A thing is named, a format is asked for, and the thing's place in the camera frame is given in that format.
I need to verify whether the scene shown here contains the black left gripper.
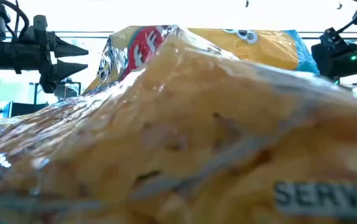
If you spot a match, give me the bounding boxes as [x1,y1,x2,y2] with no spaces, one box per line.
[15,30,89,94]

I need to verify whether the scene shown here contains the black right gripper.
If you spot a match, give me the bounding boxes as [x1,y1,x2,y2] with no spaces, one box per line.
[311,42,357,78]

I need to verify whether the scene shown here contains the blue-edged Maruchan noodle pack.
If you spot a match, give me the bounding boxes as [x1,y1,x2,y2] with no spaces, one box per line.
[83,24,320,96]

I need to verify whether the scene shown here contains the yellow Maruchan noodle pack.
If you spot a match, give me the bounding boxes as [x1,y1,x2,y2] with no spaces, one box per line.
[0,24,357,224]

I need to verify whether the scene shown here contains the overhead beam with light strips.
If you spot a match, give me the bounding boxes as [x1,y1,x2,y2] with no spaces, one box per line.
[5,30,357,39]

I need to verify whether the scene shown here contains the black monitor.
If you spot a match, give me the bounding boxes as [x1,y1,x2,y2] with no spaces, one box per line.
[9,101,50,118]

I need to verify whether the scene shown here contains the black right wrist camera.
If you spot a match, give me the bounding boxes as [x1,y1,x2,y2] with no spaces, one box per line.
[319,27,348,48]

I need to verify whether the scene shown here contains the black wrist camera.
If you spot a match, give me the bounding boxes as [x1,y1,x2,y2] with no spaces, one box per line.
[18,14,49,43]
[319,27,348,48]

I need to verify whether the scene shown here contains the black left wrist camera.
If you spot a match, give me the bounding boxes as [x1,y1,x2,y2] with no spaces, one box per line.
[18,14,49,43]

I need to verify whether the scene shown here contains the black workstation frame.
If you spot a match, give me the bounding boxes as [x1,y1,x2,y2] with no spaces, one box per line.
[28,81,82,105]

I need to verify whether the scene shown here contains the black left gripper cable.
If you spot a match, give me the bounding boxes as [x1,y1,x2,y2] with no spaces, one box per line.
[0,0,31,43]

